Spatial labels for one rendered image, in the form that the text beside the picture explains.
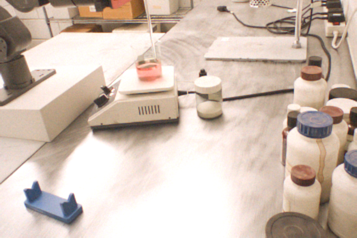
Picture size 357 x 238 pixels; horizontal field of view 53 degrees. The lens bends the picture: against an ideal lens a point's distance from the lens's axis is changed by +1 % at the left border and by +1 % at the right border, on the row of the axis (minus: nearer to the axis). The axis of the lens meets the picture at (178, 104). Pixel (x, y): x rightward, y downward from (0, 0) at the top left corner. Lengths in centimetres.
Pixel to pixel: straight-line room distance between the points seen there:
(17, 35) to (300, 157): 64
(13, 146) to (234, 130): 47
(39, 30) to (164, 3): 169
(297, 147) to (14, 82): 64
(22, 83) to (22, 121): 12
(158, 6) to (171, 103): 238
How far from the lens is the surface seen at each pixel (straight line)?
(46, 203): 64
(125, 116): 78
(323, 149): 53
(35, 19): 423
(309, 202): 51
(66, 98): 84
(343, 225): 53
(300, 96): 75
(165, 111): 76
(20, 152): 81
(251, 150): 68
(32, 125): 81
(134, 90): 75
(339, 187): 50
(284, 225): 46
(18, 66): 90
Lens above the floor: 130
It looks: 28 degrees down
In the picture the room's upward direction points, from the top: 6 degrees counter-clockwise
